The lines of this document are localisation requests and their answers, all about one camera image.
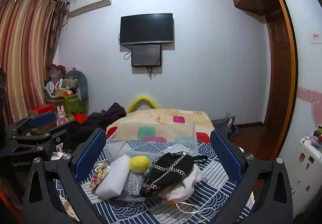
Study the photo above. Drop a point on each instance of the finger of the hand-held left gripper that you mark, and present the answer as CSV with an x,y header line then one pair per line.
x,y
42,118
69,129

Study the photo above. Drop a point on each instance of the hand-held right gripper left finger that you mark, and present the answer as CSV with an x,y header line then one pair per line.
x,y
88,161

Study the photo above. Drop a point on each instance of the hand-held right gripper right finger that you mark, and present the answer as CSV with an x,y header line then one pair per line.
x,y
225,158

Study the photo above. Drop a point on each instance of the floral fabric scrunchie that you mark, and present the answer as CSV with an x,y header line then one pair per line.
x,y
100,169

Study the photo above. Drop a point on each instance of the white foam sponge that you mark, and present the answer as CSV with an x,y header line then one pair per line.
x,y
113,178

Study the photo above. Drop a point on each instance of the clear plastic box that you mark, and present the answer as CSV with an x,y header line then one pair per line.
x,y
192,141

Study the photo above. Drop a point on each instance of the silver glitter pouch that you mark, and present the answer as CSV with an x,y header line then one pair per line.
x,y
133,185

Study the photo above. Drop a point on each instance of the yellow fuzzy ball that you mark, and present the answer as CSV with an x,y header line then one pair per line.
x,y
139,163

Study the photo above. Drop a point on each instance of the red box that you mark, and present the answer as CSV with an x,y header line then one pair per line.
x,y
42,108

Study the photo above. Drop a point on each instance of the pink rabbit toy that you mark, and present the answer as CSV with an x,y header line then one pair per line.
x,y
61,116

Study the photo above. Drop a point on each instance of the red cloth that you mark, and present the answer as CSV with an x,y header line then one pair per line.
x,y
81,117

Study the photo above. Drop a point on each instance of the green gift bag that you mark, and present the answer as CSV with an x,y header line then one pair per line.
x,y
73,104

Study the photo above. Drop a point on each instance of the grey bag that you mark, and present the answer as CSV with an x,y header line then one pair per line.
x,y
224,123

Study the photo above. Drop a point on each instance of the dark clothing pile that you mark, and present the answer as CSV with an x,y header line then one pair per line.
x,y
105,118

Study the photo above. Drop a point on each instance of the dark red flower bouquet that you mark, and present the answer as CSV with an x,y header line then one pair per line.
x,y
56,70

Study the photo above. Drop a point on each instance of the striped brown curtain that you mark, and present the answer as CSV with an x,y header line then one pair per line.
x,y
25,50

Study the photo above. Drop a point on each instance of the beige patterned blanket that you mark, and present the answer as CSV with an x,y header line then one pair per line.
x,y
156,118

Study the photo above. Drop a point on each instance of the yellow curved plush cushion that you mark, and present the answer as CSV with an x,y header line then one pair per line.
x,y
143,99

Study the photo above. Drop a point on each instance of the wooden wardrobe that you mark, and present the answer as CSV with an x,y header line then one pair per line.
x,y
279,75

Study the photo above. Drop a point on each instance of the white door with stickers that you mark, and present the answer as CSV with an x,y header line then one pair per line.
x,y
289,68

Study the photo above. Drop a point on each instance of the white air conditioner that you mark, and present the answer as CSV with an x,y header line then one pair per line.
x,y
90,3

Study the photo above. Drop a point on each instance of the small black wall monitor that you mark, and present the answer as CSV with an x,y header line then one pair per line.
x,y
146,55

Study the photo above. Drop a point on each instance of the black wall television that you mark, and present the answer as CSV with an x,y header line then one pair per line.
x,y
147,28

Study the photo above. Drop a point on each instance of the red white wall label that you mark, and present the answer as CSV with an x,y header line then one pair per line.
x,y
315,38

